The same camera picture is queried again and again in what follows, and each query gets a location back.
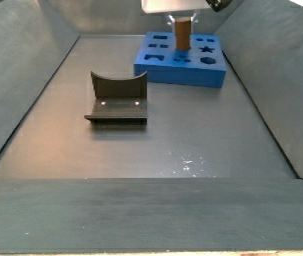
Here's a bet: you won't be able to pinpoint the blue foam shape board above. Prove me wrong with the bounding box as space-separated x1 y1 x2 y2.
134 32 226 88

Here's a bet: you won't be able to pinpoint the dark grey curved cradle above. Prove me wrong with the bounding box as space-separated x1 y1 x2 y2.
84 73 148 123

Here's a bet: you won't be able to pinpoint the brown wooden cylinder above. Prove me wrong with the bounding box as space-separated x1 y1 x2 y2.
175 17 191 50

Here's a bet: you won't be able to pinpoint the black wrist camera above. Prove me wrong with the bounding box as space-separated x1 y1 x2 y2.
206 0 234 12

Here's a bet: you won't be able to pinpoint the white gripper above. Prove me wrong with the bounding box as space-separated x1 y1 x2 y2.
140 0 209 27

